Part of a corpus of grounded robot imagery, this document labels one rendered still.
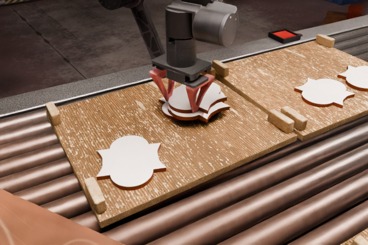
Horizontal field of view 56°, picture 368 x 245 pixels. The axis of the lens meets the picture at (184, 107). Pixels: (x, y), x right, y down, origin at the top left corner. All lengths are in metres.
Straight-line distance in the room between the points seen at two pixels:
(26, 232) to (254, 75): 0.67
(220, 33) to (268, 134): 0.24
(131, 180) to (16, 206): 0.20
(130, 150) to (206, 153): 0.14
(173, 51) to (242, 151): 0.22
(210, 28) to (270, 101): 0.30
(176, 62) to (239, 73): 0.32
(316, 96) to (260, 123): 0.17
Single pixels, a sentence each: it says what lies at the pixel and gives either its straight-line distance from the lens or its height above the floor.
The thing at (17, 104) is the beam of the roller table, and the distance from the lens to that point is 0.91.
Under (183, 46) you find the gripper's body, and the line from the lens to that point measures 0.63.
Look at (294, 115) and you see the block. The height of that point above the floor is 0.96.
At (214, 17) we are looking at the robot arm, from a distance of 0.58.
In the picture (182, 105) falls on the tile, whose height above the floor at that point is 0.98.
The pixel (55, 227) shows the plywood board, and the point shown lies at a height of 1.04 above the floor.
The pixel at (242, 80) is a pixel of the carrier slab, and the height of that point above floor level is 0.94.
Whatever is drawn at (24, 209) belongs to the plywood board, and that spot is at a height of 1.04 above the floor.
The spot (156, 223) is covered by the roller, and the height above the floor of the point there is 0.92.
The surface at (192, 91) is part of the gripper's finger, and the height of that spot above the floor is 1.04.
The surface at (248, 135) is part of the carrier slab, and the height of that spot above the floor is 0.94.
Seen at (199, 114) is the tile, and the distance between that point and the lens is 0.70.
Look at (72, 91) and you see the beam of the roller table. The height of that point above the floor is 0.92.
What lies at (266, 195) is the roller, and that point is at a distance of 0.61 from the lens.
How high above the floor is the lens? 1.35
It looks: 33 degrees down
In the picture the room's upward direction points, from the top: straight up
